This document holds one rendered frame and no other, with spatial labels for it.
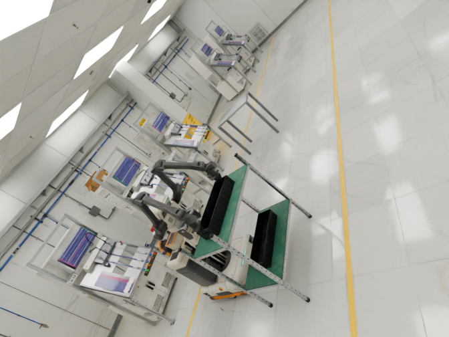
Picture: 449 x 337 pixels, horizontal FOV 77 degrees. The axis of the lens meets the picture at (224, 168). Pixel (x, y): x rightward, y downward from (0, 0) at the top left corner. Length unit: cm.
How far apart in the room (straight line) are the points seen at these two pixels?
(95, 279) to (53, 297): 159
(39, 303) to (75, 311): 57
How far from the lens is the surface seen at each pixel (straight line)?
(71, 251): 440
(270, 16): 1109
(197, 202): 539
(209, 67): 877
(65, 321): 585
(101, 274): 433
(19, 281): 578
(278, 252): 266
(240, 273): 311
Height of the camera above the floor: 201
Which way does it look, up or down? 20 degrees down
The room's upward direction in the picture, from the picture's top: 52 degrees counter-clockwise
